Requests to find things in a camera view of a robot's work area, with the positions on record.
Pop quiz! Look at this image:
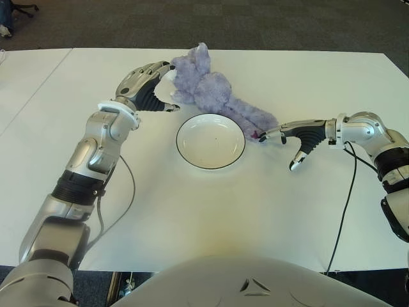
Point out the white plate black rim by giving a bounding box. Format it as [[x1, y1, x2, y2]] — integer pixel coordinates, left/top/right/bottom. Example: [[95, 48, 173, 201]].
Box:
[[175, 114, 247, 170]]

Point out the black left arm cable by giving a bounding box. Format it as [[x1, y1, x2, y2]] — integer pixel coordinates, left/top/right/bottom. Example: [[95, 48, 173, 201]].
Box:
[[86, 156, 137, 250]]

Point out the chrome stand under table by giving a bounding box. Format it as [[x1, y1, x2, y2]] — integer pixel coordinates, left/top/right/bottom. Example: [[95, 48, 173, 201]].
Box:
[[107, 271, 157, 301]]

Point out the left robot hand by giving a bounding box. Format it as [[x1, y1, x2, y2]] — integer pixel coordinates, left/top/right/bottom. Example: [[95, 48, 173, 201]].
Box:
[[114, 59, 181, 113]]

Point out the purple plush doll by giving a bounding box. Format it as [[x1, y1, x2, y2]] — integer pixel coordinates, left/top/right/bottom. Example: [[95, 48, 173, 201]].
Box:
[[168, 42, 278, 141]]

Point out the silver robot torso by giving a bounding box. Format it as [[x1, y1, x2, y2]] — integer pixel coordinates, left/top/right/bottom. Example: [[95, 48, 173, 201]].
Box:
[[111, 255, 394, 307]]

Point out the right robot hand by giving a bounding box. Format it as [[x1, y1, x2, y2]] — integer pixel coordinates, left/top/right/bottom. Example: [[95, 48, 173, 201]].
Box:
[[258, 118, 337, 172]]

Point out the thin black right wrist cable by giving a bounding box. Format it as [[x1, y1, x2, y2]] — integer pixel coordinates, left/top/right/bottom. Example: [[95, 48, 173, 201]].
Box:
[[325, 140, 380, 275]]

